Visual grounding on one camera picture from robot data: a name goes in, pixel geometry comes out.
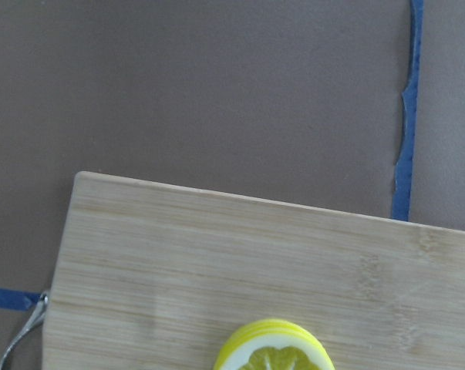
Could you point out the steel cutting board handle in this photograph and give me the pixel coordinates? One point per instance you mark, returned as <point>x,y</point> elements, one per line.
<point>36,319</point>

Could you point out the bamboo cutting board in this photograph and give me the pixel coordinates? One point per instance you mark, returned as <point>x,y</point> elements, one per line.
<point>155,276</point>

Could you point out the lemon slice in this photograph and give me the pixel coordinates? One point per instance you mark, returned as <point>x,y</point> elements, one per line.
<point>272,344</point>

